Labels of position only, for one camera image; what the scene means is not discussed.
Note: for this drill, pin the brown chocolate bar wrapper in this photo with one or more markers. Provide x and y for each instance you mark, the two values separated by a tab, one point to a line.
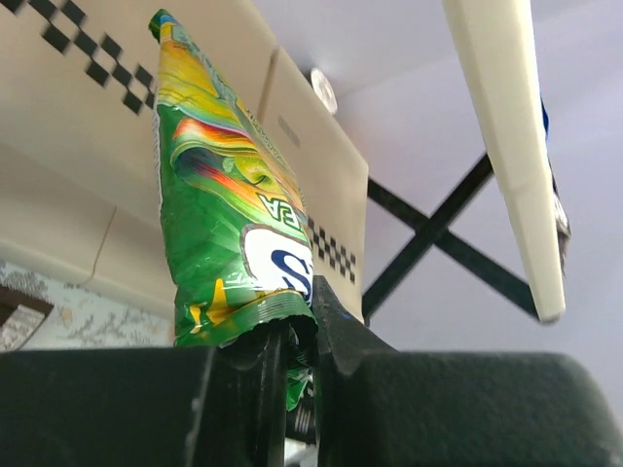
21	317

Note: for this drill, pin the blue snack bag on shelf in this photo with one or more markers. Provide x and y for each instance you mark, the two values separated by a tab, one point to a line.
561	221

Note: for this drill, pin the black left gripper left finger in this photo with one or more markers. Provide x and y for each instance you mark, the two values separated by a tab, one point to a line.
159	406

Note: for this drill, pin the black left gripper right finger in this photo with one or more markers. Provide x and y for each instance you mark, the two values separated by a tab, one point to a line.
378	406

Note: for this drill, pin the paper cup behind shelf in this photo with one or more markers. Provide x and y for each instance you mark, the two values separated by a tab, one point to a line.
323	90

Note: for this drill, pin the cream three-tier shelf rack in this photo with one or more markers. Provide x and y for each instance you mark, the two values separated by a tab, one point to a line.
78	82

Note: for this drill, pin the green Fox's candy bag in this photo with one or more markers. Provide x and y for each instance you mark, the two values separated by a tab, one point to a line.
232	216

